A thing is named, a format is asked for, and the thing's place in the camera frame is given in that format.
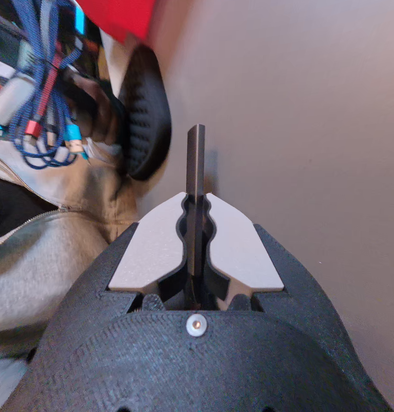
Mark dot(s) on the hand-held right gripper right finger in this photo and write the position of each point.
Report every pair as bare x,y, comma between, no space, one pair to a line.
245,251

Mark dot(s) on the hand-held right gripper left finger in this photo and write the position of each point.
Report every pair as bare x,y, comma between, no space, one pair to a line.
148,251

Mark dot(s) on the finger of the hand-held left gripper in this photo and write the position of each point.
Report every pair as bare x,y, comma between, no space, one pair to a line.
11,96

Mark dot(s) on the person's left hand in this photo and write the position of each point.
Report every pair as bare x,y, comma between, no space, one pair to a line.
90,106

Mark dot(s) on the red bin with black divider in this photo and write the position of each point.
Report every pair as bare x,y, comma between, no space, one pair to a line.
119,16

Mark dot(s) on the black shirt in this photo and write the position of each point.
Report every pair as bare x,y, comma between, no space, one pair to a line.
13,206

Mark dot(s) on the grey zip hoodie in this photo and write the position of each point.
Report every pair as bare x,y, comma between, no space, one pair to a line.
39,273

